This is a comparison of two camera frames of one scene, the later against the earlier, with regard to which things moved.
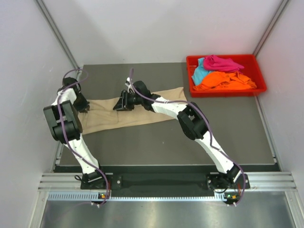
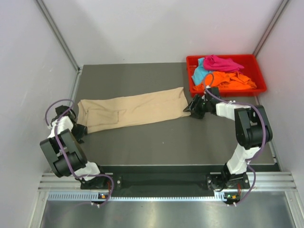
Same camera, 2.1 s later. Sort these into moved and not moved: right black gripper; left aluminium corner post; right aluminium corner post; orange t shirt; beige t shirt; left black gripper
Moved: left black gripper; right black gripper
Not moved: beige t shirt; right aluminium corner post; left aluminium corner post; orange t shirt
